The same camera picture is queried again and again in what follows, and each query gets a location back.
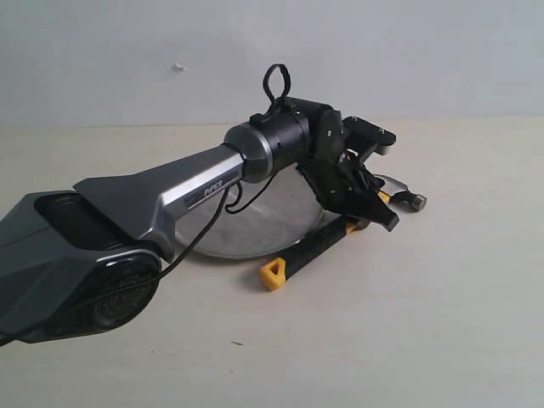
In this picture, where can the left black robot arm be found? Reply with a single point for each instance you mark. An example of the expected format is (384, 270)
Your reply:
(87, 260)

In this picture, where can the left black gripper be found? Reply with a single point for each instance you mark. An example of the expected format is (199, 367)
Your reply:
(335, 178)

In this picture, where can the yellow black claw hammer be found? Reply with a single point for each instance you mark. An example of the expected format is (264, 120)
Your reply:
(276, 272)

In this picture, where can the round steel plate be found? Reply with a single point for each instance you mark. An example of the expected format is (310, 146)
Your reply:
(279, 218)

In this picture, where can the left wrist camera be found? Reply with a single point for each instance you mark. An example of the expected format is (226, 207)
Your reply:
(366, 138)

